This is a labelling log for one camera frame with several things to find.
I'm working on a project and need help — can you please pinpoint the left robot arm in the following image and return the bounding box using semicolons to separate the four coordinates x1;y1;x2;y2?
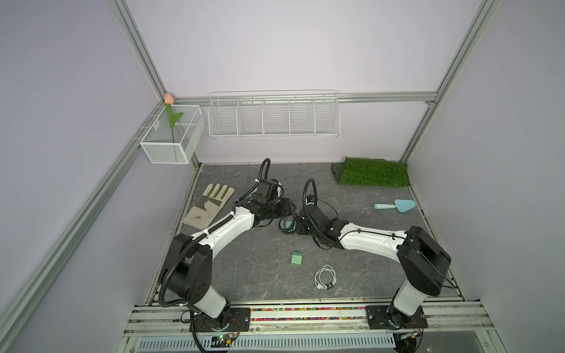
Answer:
157;158;296;326

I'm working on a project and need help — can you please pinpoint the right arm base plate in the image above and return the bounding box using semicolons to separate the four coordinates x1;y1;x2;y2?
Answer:
366;305;428;330

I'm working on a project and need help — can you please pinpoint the white wire shelf basket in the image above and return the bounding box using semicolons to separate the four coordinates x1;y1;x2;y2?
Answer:
207;90;341;139

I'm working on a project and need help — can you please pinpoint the white coiled cable bottom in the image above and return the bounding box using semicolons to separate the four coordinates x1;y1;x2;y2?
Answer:
314;264;337;291

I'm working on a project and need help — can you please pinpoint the green charger cube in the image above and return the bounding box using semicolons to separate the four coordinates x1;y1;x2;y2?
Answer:
291;252;303;266

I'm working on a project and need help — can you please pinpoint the green artificial grass mat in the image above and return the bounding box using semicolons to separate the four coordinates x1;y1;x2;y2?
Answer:
330;157;411;188

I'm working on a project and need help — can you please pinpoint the artificial pink tulip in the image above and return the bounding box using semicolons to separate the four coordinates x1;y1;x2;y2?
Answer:
164;93;183;143

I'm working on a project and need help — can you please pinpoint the teal garden trowel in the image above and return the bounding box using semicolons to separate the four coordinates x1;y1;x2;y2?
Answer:
373;199;416;213

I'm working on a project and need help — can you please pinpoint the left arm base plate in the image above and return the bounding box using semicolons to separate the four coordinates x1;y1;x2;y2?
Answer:
191;307;251;332

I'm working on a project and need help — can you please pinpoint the beige work glove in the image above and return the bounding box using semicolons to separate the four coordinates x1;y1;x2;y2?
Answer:
182;184;235;230

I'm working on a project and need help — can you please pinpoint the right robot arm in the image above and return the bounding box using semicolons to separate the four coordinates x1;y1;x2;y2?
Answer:
297;204;452;327

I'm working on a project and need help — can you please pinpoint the white mesh box basket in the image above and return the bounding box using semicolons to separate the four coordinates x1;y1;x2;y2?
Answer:
140;104;205;165

